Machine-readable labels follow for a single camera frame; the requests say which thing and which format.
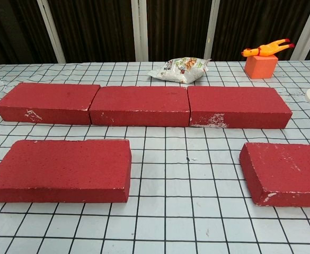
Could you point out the red brick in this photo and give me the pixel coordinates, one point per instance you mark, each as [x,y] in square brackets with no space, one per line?
[141,101]
[290,169]
[64,166]
[237,101]
[51,98]

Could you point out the yellow rubber chicken toy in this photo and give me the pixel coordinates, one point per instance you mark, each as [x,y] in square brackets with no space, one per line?
[263,49]

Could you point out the white black grid tablecloth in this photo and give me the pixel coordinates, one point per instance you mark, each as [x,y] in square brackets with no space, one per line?
[186,190]

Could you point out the white metal frame post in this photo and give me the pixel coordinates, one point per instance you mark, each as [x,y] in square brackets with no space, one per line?
[139,29]
[50,29]
[211,26]
[307,34]

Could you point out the orange foam cube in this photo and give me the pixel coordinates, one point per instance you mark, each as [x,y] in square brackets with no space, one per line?
[260,67]

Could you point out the white printed snack bag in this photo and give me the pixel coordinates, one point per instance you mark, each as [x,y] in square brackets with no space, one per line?
[181,70]

